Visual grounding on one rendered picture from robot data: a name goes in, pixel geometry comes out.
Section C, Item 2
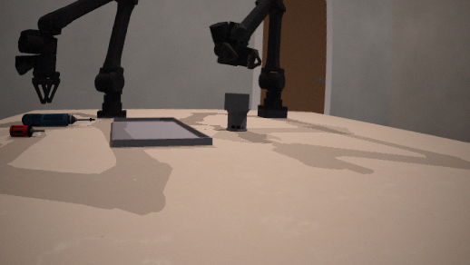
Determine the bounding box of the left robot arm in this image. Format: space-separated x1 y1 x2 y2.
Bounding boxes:
210 0 288 111

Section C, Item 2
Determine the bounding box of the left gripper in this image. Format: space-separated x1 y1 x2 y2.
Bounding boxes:
217 43 261 69

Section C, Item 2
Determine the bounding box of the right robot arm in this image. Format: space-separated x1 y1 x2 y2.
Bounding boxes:
15 0 138 116

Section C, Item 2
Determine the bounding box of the blue electric screwdriver barrel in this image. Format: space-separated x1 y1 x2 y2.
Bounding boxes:
22 113 90 126

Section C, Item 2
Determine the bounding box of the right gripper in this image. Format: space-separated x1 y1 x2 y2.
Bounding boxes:
32 54 60 104

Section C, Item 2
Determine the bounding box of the grey metal bracket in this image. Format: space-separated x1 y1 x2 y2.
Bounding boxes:
224 93 250 112

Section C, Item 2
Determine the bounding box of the red hand screwdriver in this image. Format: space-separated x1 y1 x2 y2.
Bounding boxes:
9 124 44 137

